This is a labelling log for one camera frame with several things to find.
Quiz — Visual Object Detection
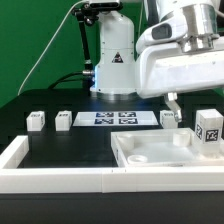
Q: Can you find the black cable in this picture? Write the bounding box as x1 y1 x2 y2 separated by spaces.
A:
48 71 88 90

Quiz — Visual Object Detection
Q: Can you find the white square table top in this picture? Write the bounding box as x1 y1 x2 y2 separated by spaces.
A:
111 128 224 167

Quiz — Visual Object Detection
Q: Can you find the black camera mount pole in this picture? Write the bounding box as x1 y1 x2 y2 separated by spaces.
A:
72 2 99 91

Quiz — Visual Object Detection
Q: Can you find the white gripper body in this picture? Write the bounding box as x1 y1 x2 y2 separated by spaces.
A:
136 41 224 98

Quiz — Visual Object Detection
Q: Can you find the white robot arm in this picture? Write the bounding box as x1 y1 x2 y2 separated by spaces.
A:
90 0 224 121

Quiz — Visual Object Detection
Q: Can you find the white U-shaped fence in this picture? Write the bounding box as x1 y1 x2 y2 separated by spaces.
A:
0 135 224 194

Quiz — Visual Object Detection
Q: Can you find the white sheet with tags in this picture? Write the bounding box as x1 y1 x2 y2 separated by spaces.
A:
73 111 158 126

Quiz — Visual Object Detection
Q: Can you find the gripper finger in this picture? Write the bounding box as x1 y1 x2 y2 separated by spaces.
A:
164 92 182 123

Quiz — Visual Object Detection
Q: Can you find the white cable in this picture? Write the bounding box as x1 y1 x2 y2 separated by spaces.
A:
17 0 88 97

